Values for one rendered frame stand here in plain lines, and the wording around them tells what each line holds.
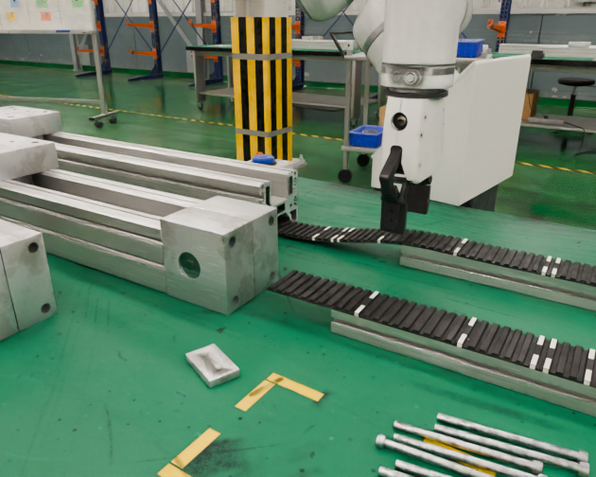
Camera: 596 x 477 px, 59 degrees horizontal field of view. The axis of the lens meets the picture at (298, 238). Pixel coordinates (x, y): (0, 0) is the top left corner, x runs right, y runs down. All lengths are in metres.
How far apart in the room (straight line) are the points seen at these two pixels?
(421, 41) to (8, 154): 0.58
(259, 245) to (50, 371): 0.24
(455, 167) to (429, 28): 0.37
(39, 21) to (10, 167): 5.75
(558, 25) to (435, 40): 7.55
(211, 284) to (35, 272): 0.18
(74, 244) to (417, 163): 0.44
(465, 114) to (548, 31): 7.27
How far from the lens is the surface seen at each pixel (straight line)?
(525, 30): 8.23
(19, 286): 0.60
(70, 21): 6.37
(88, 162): 1.01
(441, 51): 0.63
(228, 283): 0.57
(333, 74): 9.33
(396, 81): 0.64
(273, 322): 0.57
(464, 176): 0.95
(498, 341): 0.51
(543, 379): 0.50
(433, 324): 0.51
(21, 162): 0.87
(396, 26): 0.63
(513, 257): 0.68
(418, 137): 0.62
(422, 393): 0.49
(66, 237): 0.77
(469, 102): 0.92
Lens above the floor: 1.08
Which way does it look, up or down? 22 degrees down
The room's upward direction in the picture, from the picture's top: straight up
